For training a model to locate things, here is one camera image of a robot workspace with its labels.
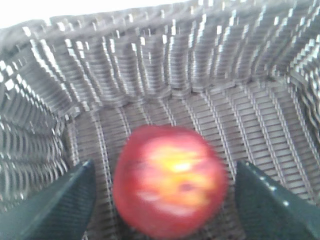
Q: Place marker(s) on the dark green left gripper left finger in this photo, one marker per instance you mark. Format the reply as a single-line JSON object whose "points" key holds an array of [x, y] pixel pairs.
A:
{"points": [[55, 210]]}

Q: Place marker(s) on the dark red apple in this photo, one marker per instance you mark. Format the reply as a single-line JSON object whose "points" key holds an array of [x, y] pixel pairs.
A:
{"points": [[168, 181]]}

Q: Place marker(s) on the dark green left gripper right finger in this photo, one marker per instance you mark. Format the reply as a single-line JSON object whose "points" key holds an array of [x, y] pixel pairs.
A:
{"points": [[269, 211]]}

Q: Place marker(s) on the dark brown wicker basket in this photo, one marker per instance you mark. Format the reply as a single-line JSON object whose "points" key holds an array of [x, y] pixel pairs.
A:
{"points": [[245, 74]]}

